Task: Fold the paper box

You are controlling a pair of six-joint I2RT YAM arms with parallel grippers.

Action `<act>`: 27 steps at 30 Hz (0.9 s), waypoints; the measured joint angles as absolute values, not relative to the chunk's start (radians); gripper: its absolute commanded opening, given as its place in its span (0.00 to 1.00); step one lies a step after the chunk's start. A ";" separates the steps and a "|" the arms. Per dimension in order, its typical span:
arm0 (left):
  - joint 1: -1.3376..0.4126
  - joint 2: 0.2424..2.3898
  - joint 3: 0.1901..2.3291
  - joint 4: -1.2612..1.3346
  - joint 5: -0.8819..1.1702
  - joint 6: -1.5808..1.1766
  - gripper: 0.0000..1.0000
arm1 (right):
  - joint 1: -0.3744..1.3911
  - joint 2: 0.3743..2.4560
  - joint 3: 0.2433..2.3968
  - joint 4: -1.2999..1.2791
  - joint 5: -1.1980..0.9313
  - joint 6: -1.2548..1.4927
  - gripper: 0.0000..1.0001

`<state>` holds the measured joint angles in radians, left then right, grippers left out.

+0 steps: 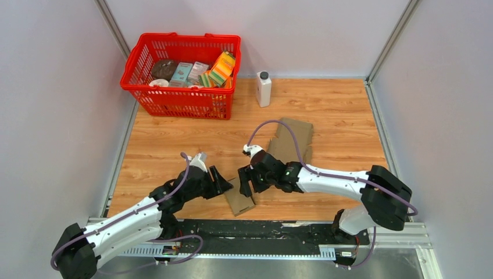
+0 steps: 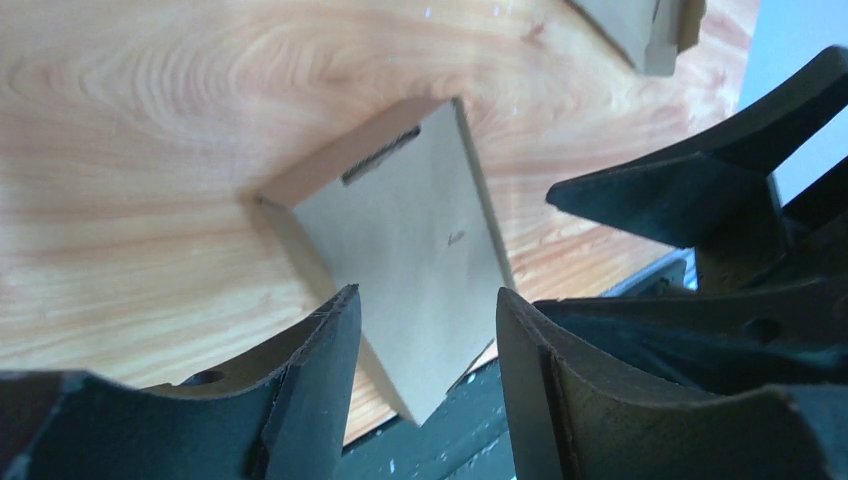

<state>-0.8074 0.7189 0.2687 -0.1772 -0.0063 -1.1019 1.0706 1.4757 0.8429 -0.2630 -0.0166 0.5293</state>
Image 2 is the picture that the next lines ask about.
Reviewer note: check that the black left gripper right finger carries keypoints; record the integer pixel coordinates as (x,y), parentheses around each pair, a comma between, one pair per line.
(576,412)

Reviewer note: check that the brown cardboard box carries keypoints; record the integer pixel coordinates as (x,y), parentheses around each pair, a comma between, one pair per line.
(399,206)

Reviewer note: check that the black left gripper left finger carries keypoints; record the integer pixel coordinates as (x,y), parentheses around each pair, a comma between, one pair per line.
(277,411)

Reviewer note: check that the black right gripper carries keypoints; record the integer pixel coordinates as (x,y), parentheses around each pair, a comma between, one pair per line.
(714,188)

